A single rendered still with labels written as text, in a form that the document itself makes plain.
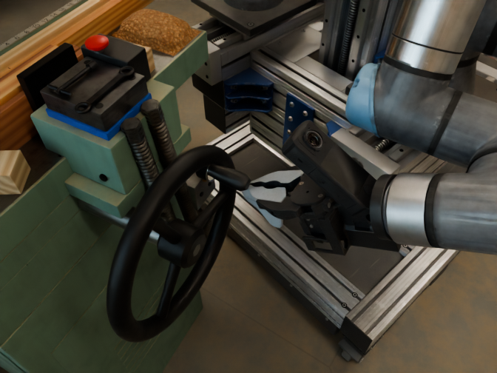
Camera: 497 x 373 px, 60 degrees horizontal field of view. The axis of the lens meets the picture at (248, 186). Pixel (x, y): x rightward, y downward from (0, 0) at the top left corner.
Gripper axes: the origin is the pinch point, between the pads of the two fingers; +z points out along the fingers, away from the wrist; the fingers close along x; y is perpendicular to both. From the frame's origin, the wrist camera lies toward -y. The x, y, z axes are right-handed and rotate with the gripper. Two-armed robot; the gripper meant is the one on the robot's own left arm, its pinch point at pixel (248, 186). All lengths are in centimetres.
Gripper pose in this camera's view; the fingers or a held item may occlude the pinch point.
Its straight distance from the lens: 58.7
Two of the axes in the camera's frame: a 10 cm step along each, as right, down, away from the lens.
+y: 4.1, 7.6, 5.0
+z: -7.5, -0.3, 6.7
